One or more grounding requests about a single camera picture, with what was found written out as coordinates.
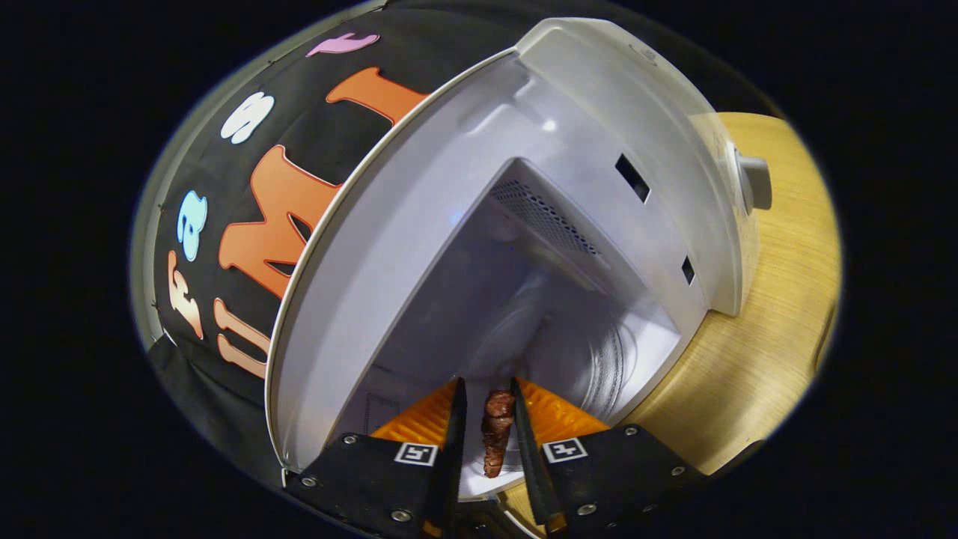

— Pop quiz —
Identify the white microwave oven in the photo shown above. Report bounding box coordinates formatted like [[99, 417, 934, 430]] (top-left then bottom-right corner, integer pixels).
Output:
[[263, 16, 773, 501]]

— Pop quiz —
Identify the black backdrop cloth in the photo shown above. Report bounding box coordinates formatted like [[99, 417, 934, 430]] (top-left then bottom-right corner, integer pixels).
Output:
[[138, 6, 779, 491]]

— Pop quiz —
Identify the brown meat piece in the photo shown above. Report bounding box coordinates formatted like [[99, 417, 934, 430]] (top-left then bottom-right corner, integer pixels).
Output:
[[480, 389, 517, 478]]

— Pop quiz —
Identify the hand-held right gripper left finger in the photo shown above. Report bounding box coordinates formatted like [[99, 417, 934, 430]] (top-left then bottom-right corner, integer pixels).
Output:
[[283, 377, 470, 539]]

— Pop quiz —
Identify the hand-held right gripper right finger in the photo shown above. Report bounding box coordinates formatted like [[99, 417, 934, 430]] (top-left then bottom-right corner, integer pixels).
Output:
[[510, 376, 706, 536]]

